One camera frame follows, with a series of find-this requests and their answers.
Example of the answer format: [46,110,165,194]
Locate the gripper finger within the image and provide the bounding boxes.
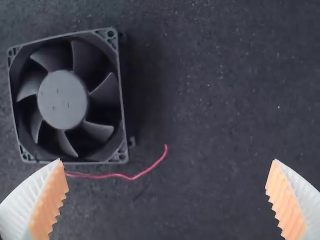
[0,158,70,240]
[264,158,320,240]

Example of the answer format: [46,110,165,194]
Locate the black square fan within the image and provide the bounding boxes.
[6,26,169,203]

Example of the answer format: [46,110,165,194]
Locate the black mat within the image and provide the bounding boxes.
[0,0,320,240]

